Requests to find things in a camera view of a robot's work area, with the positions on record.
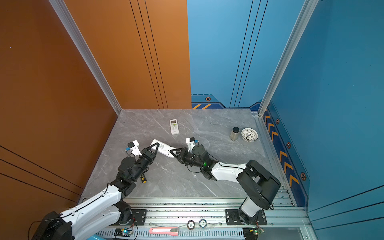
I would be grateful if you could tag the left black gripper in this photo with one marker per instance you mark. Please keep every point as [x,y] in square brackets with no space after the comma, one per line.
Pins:
[148,155]

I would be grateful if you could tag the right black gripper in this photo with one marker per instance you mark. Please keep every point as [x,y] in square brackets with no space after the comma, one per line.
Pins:
[182,155]

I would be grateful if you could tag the white remote control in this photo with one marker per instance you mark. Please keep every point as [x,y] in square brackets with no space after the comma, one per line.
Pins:
[164,149]
[174,127]

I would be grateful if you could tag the black yellow screwdriver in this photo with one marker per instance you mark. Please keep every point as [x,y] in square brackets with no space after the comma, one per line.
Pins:
[143,178]

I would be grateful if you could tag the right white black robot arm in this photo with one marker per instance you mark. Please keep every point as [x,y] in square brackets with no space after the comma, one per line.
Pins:
[258,183]

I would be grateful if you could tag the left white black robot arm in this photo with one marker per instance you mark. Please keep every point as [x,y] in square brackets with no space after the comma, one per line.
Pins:
[103,209]

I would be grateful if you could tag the glass jar black lid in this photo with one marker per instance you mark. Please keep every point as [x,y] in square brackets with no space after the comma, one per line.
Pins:
[234,133]

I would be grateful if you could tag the black round badge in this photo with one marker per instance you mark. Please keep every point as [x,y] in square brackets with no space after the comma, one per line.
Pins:
[191,225]

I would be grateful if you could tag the white mesh basket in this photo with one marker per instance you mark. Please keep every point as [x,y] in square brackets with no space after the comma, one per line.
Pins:
[249,135]

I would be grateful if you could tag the blue round badge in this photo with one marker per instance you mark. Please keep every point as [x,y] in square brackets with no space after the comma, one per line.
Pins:
[203,223]

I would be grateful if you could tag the pink utility knife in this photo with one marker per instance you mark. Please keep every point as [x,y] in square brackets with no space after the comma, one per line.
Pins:
[171,231]

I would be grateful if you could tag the green circuit board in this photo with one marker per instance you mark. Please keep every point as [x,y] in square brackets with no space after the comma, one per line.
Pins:
[124,233]

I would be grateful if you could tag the small circuit board right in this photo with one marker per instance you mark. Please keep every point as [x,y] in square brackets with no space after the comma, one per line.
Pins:
[257,231]

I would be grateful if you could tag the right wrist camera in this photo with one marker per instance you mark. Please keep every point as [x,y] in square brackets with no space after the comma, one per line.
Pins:
[191,142]

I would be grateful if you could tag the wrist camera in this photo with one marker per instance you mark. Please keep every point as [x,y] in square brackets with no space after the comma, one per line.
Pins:
[191,142]
[133,148]

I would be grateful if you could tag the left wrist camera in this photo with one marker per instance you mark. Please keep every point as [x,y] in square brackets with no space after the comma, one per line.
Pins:
[133,148]

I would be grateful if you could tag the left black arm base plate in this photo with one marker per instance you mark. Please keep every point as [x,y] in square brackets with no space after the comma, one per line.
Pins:
[135,217]

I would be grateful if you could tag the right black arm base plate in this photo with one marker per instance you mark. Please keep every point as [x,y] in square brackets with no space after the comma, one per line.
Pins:
[237,217]

